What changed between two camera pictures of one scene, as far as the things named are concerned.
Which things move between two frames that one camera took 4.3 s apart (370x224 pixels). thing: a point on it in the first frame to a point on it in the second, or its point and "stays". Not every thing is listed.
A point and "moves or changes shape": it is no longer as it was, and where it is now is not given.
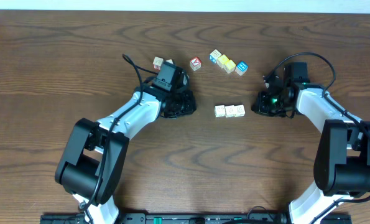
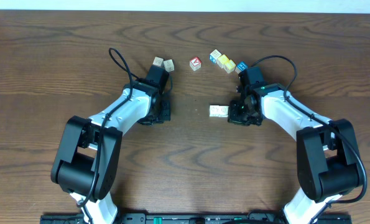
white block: [230, 111] moves or changes shape
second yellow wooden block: [230, 66] stays
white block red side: [157, 63] stays
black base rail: [196, 218] stays
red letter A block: [195, 63] stays
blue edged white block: [214, 55] stays
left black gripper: [192, 111] to [166, 116]
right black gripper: [260, 105] to [234, 117]
